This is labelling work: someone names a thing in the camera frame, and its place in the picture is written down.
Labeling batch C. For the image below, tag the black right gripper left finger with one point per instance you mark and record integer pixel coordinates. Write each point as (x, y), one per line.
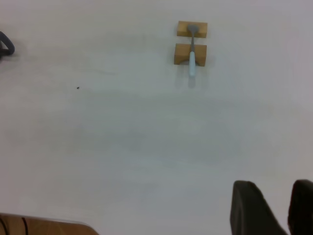
(249, 210)

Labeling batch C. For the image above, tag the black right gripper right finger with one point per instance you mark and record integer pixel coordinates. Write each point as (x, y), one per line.
(303, 208)

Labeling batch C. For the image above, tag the dark grey ceramic mug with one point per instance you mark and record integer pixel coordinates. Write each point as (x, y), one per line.
(9, 45)

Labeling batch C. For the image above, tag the arched wooden block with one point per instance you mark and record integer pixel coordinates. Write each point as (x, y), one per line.
(182, 52)

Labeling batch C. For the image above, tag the flat rectangular wooden block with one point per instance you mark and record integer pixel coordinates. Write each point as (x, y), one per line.
(183, 29)

